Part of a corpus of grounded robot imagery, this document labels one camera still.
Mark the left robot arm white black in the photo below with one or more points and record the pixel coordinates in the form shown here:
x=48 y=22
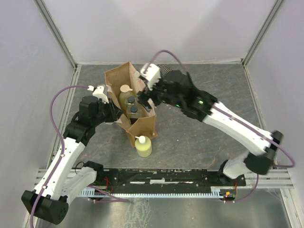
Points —
x=52 y=196

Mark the yellow bottle white cap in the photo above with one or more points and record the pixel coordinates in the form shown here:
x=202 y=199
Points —
x=143 y=146

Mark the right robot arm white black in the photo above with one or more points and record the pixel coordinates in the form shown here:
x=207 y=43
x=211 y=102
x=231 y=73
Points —
x=261 y=144

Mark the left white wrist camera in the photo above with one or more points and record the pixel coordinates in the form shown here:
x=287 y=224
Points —
x=101 y=92

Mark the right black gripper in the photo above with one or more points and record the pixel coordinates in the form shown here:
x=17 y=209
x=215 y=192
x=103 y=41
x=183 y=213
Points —
x=147 y=94

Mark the brown canvas bag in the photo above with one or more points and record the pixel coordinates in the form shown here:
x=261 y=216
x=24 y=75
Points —
x=126 y=74

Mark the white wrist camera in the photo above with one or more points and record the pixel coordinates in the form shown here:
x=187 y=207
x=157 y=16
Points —
x=101 y=92
x=150 y=75

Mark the clear bottle yellow label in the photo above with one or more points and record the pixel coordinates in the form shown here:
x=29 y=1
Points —
x=129 y=101

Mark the green bottle with pump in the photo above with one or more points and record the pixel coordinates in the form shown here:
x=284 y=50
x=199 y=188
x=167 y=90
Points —
x=125 y=92

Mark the clear bottle black label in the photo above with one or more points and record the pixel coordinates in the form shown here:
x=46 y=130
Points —
x=134 y=111

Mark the striped folded cloth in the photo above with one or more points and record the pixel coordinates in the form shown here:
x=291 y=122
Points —
x=164 y=69

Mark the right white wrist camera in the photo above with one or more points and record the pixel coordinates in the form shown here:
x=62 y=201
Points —
x=150 y=75

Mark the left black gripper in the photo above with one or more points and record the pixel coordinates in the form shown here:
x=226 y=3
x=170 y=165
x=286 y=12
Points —
x=115 y=110

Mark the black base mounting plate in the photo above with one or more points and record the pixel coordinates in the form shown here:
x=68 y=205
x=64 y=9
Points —
x=165 y=181

